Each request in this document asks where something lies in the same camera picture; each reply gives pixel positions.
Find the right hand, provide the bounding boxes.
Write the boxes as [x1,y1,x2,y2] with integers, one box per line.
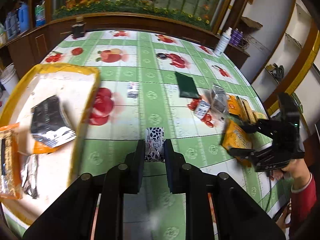
[270,159,311,191]

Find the clear grey snack packet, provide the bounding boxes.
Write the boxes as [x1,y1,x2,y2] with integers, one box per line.
[204,83,228,121]

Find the black white patterned candy packet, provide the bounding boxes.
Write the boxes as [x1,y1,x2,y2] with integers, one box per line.
[145,127,164,162]

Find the green fruit pattern tablecloth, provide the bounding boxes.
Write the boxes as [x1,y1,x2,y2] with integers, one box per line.
[41,30,290,239]

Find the black bottle cap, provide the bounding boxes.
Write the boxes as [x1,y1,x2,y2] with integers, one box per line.
[156,53,168,60]

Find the dark green snack packet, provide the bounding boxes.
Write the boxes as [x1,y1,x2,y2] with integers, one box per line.
[175,72,200,99]

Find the long orange cracker package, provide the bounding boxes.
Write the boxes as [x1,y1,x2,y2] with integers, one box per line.
[1,122,23,200]

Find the green cracker sleeve package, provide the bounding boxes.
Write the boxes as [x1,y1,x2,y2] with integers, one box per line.
[227,94,267,125]

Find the purple bottles on shelf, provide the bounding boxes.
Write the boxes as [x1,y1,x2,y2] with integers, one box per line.
[229,28,243,46]

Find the silver black foil snack packet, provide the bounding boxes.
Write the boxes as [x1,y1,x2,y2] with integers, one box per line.
[30,95,76,148]

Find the blue thermos jug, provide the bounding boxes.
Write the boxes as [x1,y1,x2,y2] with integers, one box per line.
[18,2,30,33]

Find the small blue white candy packet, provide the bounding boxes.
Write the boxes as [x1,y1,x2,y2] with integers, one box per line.
[127,82,139,99]

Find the white spray bottle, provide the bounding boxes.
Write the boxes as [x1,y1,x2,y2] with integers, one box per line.
[214,27,232,56]

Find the yellow rimmed white tray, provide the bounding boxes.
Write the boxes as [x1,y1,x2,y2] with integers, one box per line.
[1,63,100,226]

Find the white plastic bucket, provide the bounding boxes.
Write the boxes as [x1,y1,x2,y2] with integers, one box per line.
[1,63,19,95]

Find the orange snack bag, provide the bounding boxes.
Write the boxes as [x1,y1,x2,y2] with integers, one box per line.
[222,119,252,167]

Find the grey thermos jug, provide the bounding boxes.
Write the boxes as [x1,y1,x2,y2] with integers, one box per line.
[5,12,18,40]

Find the red sleeved right forearm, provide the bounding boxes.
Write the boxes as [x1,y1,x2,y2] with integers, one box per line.
[289,174,317,238]

